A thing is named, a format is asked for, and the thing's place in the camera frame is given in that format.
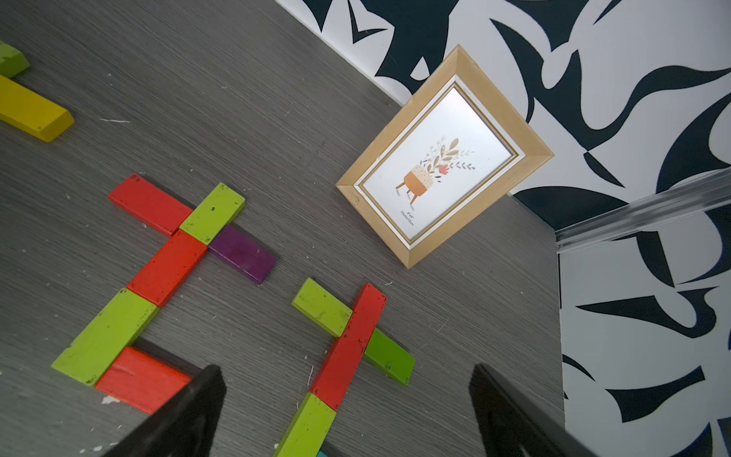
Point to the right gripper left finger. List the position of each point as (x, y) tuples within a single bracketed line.
[(185, 425)]

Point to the wooden picture frame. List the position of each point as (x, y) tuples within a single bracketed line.
[(453, 150)]

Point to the dark green block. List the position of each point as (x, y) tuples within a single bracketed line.
[(390, 357)]

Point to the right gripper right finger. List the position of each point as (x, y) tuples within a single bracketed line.
[(512, 425)]

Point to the yellow block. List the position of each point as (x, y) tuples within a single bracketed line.
[(32, 113)]

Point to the lime block bottom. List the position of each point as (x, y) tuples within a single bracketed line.
[(116, 327)]

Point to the purple block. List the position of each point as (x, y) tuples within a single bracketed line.
[(243, 254)]

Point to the lime block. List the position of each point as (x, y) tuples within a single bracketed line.
[(12, 61), (308, 430), (116, 327), (217, 210), (323, 308)]

